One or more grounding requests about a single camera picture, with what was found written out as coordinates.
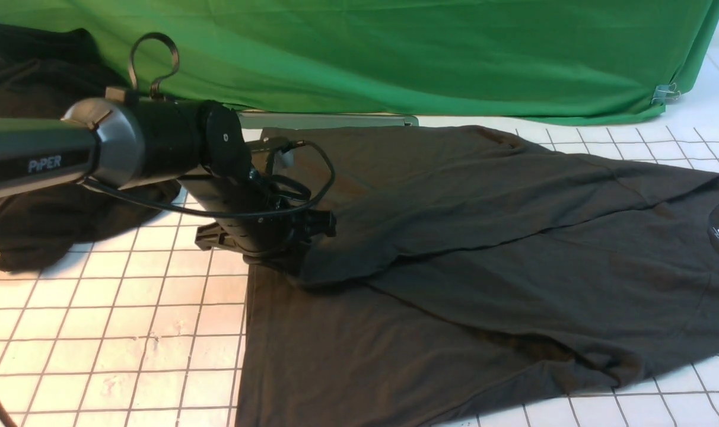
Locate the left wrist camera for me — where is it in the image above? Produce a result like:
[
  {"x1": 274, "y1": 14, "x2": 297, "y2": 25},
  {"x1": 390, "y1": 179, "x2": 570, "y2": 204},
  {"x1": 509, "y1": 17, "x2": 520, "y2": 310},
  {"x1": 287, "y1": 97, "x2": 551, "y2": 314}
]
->
[{"x1": 246, "y1": 137, "x2": 306, "y2": 175}]

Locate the gray metal bar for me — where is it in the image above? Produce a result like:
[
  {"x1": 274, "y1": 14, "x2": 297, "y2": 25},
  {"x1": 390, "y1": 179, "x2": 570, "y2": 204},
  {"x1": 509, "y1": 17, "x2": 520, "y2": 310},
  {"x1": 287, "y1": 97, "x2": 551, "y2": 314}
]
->
[{"x1": 238, "y1": 111, "x2": 419, "y2": 129}]

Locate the black crumpled garment pile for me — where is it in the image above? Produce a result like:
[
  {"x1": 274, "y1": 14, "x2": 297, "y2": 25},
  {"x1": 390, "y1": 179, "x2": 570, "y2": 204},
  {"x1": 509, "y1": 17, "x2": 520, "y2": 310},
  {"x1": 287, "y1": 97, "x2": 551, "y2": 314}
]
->
[{"x1": 0, "y1": 24, "x2": 160, "y2": 273}]

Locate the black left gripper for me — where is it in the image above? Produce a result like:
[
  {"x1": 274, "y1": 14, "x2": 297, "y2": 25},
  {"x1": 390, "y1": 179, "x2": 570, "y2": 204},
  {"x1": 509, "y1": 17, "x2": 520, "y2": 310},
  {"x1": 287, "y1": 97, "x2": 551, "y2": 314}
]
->
[{"x1": 180, "y1": 173, "x2": 337, "y2": 276}]

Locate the silver binder clip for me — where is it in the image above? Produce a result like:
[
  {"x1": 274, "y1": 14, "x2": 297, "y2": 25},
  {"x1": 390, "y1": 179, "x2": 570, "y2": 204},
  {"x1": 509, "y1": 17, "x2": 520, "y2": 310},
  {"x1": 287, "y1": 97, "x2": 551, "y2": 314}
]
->
[{"x1": 651, "y1": 82, "x2": 682, "y2": 105}]

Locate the green backdrop cloth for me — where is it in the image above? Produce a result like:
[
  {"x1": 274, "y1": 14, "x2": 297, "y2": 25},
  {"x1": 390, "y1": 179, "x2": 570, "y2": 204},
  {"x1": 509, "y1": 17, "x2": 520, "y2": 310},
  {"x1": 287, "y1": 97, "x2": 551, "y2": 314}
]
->
[{"x1": 0, "y1": 1, "x2": 719, "y2": 126}]

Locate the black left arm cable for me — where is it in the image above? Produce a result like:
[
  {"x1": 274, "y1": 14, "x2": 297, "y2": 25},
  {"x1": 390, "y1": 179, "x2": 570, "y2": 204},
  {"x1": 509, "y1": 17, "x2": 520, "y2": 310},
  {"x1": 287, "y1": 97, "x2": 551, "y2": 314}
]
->
[{"x1": 0, "y1": 33, "x2": 336, "y2": 427}]

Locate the white grid-pattern table mat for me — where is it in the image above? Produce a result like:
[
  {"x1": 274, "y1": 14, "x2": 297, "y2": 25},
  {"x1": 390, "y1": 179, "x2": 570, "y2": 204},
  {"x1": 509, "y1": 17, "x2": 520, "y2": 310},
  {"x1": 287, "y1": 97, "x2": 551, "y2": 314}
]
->
[{"x1": 0, "y1": 113, "x2": 719, "y2": 427}]

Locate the gray long-sleeve top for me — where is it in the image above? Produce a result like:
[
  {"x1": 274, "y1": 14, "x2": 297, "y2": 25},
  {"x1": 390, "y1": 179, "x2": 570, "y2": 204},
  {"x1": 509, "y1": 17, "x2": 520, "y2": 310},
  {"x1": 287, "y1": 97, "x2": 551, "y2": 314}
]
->
[{"x1": 236, "y1": 126, "x2": 719, "y2": 426}]

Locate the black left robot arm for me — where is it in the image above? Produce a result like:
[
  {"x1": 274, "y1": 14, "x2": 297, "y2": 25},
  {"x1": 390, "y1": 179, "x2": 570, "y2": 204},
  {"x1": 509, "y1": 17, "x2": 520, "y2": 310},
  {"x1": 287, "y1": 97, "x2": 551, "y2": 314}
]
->
[{"x1": 0, "y1": 98, "x2": 337, "y2": 270}]

